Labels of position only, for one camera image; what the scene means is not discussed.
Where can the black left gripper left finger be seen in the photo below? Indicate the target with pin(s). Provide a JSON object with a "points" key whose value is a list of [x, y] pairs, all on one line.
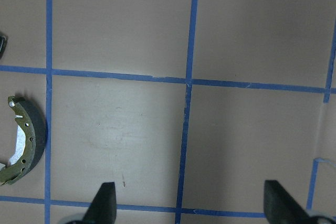
{"points": [[103, 208]]}

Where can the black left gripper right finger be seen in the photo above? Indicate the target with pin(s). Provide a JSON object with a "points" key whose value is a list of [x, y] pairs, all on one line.
{"points": [[280, 206]]}

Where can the green brake shoe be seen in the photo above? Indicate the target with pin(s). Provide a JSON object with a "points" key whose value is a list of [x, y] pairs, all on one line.
{"points": [[30, 140]]}

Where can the black brake pad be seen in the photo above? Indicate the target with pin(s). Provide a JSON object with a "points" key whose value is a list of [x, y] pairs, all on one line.
{"points": [[3, 43]]}

